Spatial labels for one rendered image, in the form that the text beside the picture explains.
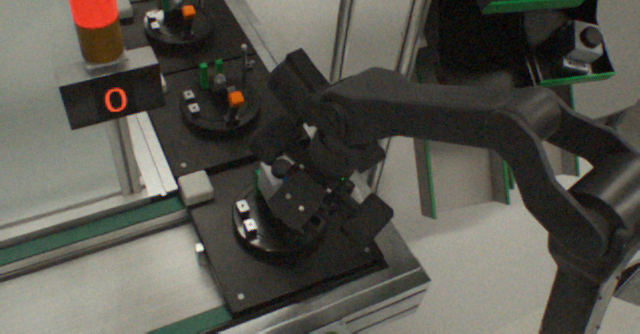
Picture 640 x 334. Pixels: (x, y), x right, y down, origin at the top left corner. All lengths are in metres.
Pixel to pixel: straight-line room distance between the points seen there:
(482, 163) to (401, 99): 0.49
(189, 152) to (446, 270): 0.47
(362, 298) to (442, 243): 0.26
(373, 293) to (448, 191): 0.20
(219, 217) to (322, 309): 0.21
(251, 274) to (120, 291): 0.20
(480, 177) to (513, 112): 0.56
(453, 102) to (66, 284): 0.67
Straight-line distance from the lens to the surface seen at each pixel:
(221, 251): 0.90
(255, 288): 0.86
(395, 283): 0.90
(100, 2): 0.69
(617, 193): 0.42
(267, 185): 0.84
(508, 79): 0.87
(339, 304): 0.88
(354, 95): 0.54
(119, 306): 0.93
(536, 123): 0.44
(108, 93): 0.77
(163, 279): 0.94
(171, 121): 1.07
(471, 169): 0.97
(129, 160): 0.92
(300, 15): 1.49
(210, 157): 1.00
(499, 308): 1.05
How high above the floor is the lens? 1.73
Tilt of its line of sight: 49 degrees down
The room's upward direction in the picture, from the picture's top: 8 degrees clockwise
